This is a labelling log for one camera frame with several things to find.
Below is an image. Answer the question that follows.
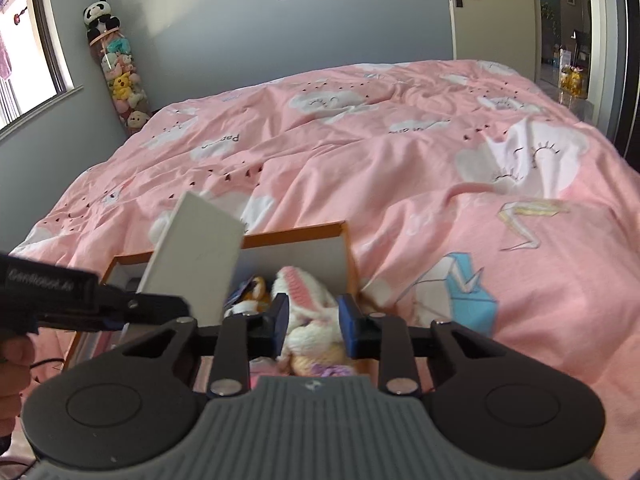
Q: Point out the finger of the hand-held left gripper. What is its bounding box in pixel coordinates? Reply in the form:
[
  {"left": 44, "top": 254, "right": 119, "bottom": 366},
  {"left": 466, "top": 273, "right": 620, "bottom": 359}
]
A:
[
  {"left": 39, "top": 310, "right": 132, "bottom": 334},
  {"left": 97, "top": 284, "right": 192, "bottom": 323}
]

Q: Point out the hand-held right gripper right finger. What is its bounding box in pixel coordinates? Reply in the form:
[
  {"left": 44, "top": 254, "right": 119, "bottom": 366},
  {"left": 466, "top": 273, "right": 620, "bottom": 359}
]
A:
[{"left": 336, "top": 292, "right": 506, "bottom": 396}]

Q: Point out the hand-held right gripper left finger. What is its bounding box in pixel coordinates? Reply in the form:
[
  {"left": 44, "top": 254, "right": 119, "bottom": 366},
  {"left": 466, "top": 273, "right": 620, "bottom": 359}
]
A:
[{"left": 117, "top": 292, "right": 292, "bottom": 399}]

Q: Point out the white crocheted rabbit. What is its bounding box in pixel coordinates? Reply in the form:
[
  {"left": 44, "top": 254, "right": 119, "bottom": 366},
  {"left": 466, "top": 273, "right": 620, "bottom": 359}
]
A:
[{"left": 270, "top": 266, "right": 351, "bottom": 366}]

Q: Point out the plush animal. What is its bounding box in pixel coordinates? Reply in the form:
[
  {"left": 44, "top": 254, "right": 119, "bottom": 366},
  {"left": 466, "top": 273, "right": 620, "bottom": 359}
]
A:
[{"left": 224, "top": 275, "right": 273, "bottom": 318}]

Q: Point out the long white box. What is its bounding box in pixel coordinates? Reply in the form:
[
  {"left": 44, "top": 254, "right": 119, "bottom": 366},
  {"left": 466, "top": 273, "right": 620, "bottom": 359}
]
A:
[{"left": 136, "top": 190, "right": 247, "bottom": 328}]

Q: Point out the orange cardboard box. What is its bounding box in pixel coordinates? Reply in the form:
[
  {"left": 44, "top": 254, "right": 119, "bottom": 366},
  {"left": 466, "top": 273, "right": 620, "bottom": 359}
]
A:
[{"left": 62, "top": 219, "right": 368, "bottom": 396}]

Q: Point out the person's left hand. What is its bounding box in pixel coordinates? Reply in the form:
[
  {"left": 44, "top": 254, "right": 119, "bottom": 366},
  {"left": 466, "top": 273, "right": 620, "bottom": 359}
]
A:
[{"left": 0, "top": 332, "right": 38, "bottom": 442}]

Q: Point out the purple yellow crocheted toy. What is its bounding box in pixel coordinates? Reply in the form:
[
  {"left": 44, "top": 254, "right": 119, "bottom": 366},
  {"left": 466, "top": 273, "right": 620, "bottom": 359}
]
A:
[{"left": 290, "top": 347, "right": 357, "bottom": 377}]

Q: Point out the pink printed blanket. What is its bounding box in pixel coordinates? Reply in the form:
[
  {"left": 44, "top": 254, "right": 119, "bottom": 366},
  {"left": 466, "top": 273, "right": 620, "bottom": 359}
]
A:
[{"left": 10, "top": 59, "right": 640, "bottom": 480}]

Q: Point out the clear tube of plush toys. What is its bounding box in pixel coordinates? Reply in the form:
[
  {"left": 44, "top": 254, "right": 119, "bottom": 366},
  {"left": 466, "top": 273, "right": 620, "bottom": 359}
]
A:
[{"left": 89, "top": 30, "right": 153, "bottom": 136}]

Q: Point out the window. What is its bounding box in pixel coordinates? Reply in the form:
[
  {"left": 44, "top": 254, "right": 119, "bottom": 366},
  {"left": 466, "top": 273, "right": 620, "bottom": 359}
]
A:
[{"left": 0, "top": 0, "right": 83, "bottom": 131}]

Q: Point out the panda plush toy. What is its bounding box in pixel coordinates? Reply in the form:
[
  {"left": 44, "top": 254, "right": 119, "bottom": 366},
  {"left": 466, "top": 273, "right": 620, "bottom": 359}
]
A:
[{"left": 82, "top": 0, "right": 122, "bottom": 43}]

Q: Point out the white door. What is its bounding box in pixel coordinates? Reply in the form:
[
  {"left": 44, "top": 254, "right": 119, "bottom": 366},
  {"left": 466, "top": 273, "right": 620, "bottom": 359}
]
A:
[{"left": 444, "top": 0, "right": 541, "bottom": 63}]

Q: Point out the dark wardrobe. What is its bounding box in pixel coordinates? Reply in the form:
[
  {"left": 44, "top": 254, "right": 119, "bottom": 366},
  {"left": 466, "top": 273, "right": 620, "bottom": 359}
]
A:
[{"left": 612, "top": 0, "right": 640, "bottom": 161}]

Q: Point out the black cable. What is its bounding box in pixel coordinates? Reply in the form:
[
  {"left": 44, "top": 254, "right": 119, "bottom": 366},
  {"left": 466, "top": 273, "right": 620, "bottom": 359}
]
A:
[{"left": 0, "top": 357, "right": 68, "bottom": 478}]

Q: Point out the white door frame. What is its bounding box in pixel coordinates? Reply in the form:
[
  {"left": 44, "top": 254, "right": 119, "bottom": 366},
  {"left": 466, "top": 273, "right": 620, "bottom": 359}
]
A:
[{"left": 585, "top": 0, "right": 621, "bottom": 133}]

